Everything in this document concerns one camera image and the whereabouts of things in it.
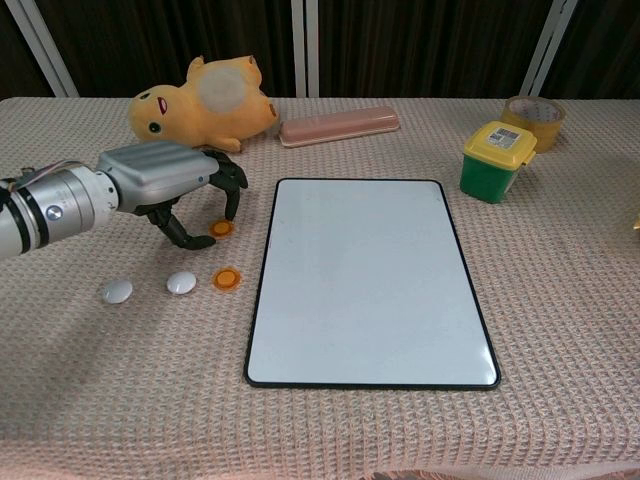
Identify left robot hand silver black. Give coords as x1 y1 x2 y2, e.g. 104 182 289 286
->
96 140 250 251

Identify white round magnet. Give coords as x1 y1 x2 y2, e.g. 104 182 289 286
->
166 271 198 297
101 279 135 305

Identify yellow plush toy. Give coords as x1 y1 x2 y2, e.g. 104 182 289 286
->
128 55 279 153

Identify dark brown pleated curtain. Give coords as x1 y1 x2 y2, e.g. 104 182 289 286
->
0 0 640 100

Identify pink pencil case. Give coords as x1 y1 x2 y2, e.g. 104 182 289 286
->
277 105 402 149

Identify green container yellow lid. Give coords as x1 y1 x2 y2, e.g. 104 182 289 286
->
459 120 539 205

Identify yellow packing tape roll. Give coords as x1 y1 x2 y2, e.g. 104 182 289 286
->
501 95 568 154

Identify white frame pole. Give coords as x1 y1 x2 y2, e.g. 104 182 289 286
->
291 0 320 99
519 0 579 99
4 0 80 99

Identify white magnetic board black frame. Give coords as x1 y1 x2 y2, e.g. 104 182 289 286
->
243 177 502 390

